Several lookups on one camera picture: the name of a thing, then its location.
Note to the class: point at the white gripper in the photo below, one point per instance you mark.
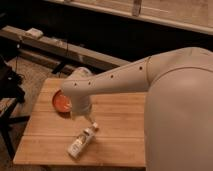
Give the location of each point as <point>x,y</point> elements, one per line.
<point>81,106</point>

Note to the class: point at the wooden shelf ledge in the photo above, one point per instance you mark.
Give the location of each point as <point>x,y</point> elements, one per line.
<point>192,15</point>

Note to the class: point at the small white box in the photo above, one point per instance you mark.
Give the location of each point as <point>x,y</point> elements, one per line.
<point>35,33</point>

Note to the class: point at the long wooden beam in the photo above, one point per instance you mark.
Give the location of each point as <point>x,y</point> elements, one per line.
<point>61,48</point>

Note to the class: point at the black floor bracket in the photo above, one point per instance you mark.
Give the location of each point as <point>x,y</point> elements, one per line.
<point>58,68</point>

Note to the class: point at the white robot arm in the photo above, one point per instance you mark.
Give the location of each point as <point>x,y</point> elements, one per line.
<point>178,116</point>

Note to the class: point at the black stand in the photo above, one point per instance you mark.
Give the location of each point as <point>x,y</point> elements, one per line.
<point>13,94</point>

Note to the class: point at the orange ceramic bowl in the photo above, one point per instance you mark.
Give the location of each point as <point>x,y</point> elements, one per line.
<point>61,103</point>

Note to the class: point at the white labelled bottle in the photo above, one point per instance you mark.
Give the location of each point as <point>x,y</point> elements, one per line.
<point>82,141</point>

